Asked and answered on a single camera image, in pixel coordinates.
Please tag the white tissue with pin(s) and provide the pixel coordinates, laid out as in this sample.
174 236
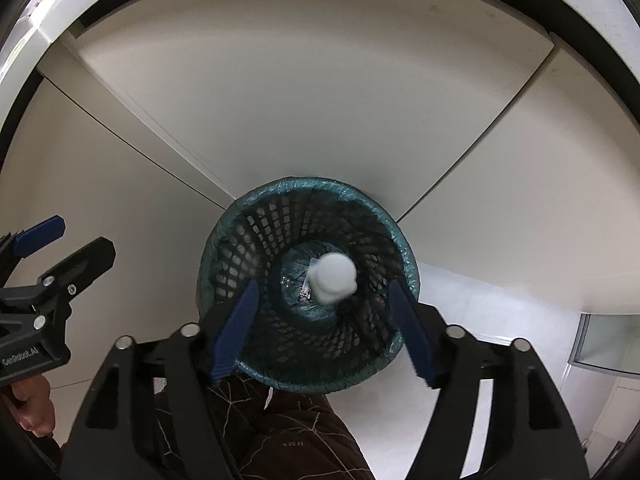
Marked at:
331 278

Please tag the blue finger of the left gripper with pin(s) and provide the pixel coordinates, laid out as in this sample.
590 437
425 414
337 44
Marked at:
42 234

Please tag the green bin liner bag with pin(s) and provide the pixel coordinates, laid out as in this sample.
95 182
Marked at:
307 304

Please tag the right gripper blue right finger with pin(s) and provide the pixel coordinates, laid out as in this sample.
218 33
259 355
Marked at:
418 324

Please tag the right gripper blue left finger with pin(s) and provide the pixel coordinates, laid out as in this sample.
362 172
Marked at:
229 340

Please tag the black mesh trash bin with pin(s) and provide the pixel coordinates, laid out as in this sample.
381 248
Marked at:
310 284

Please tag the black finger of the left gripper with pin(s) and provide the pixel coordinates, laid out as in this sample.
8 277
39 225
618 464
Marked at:
81 269

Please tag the person's left hand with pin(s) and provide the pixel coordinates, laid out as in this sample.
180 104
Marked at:
36 415

